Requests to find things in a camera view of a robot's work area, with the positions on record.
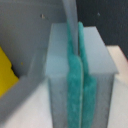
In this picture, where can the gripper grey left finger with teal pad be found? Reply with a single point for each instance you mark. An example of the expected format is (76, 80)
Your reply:
(64, 70)

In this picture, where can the yellow toy cheese wedge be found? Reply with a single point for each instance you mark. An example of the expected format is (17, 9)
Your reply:
(7, 76)

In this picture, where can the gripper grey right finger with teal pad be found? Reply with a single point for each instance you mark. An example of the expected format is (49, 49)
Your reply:
(99, 72)

